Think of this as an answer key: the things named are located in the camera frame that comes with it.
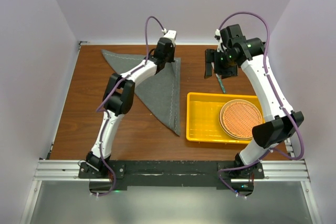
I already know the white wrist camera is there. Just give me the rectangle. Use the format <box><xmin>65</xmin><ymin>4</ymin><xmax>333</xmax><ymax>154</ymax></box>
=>
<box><xmin>214</xmin><ymin>29</ymin><xmax>224</xmax><ymax>52</ymax></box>
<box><xmin>162</xmin><ymin>28</ymin><xmax>177</xmax><ymax>44</ymax></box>

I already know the yellow plastic tray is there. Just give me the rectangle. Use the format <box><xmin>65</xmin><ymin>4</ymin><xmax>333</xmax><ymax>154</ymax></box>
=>
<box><xmin>186</xmin><ymin>92</ymin><xmax>263</xmax><ymax>144</ymax></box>

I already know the aluminium frame rail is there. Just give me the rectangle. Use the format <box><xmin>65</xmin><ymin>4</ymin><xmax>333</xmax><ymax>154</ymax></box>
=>
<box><xmin>33</xmin><ymin>160</ymin><xmax>310</xmax><ymax>182</ymax></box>

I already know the green handled steak knife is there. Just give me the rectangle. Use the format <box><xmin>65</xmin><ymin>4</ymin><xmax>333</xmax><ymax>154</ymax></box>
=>
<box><xmin>215</xmin><ymin>74</ymin><xmax>226</xmax><ymax>93</ymax></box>

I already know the round woven orange plate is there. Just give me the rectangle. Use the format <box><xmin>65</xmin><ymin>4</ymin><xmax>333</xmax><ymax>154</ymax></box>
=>
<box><xmin>219</xmin><ymin>99</ymin><xmax>264</xmax><ymax>140</ymax></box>

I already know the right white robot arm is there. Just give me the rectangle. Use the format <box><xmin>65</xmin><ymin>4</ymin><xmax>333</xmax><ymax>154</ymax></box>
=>
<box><xmin>204</xmin><ymin>24</ymin><xmax>304</xmax><ymax>178</ymax></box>

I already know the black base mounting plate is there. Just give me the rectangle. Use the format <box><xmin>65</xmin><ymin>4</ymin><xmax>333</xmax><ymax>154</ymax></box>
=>
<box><xmin>78</xmin><ymin>161</ymin><xmax>265</xmax><ymax>196</ymax></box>

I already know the grey cloth napkin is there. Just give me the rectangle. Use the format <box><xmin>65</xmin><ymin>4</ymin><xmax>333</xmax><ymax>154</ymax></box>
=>
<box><xmin>101</xmin><ymin>50</ymin><xmax>181</xmax><ymax>136</ymax></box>

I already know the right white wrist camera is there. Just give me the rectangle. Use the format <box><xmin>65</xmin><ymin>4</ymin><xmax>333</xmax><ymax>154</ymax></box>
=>
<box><xmin>214</xmin><ymin>29</ymin><xmax>224</xmax><ymax>52</ymax></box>

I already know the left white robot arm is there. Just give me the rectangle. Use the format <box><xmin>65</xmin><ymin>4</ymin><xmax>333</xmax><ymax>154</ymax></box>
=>
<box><xmin>86</xmin><ymin>36</ymin><xmax>175</xmax><ymax>178</ymax></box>

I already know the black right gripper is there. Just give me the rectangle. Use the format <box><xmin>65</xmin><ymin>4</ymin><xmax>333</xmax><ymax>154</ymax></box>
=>
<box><xmin>205</xmin><ymin>48</ymin><xmax>238</xmax><ymax>79</ymax></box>

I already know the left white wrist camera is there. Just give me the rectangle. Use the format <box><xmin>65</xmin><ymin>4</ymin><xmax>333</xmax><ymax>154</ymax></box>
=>
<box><xmin>162</xmin><ymin>28</ymin><xmax>177</xmax><ymax>44</ymax></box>

